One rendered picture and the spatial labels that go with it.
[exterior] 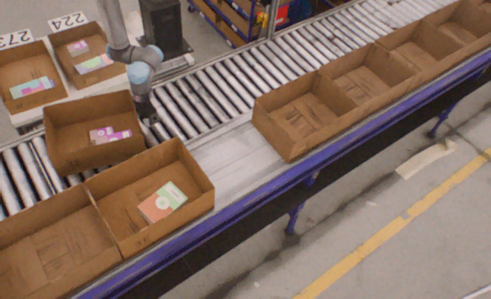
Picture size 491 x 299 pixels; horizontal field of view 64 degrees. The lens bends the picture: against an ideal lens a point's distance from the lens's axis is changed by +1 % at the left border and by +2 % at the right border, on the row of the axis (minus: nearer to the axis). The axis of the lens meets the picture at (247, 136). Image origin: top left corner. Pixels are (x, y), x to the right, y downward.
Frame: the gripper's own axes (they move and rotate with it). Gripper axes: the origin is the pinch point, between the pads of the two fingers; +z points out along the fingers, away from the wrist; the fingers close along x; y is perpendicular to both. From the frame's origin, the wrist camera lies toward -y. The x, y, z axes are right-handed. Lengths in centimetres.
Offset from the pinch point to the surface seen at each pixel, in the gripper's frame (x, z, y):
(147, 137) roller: 2.8, 5.3, -1.6
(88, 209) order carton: 41, -9, -31
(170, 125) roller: -10.2, 5.4, -0.9
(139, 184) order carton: 19.9, -8.2, -31.7
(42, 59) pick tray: 27, 4, 76
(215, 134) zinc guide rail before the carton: -20.7, -8.8, -26.5
